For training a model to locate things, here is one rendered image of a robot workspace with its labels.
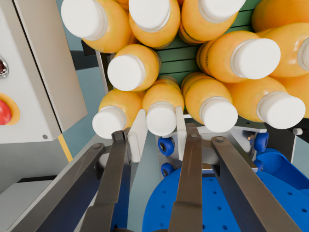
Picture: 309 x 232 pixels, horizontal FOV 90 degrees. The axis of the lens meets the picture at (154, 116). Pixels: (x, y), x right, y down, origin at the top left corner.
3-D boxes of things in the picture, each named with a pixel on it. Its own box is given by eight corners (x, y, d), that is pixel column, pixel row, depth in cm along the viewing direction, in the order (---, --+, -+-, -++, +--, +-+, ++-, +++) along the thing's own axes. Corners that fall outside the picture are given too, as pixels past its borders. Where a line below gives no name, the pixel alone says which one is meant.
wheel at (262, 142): (252, 153, 33) (263, 157, 31) (254, 135, 31) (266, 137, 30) (257, 144, 36) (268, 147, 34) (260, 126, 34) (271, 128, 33)
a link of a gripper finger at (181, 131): (177, 131, 13) (186, 131, 13) (175, 106, 19) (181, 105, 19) (179, 161, 14) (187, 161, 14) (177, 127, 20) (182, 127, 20)
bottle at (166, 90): (172, 68, 35) (175, 82, 18) (184, 95, 37) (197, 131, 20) (145, 82, 37) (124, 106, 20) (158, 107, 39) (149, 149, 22)
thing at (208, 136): (187, 142, 38) (194, 180, 27) (186, 134, 38) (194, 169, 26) (229, 140, 37) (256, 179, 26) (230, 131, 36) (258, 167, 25)
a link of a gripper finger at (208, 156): (188, 150, 12) (230, 149, 11) (183, 122, 16) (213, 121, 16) (188, 166, 12) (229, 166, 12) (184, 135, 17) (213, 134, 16)
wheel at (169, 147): (168, 160, 34) (175, 157, 35) (167, 142, 32) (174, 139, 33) (157, 151, 37) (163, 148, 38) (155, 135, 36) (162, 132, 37)
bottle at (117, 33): (150, 36, 33) (130, 18, 16) (128, 60, 36) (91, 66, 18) (126, 9, 32) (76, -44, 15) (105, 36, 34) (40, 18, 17)
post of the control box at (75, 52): (139, 59, 120) (40, 76, 28) (139, 53, 119) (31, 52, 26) (144, 58, 120) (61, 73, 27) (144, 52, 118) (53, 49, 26)
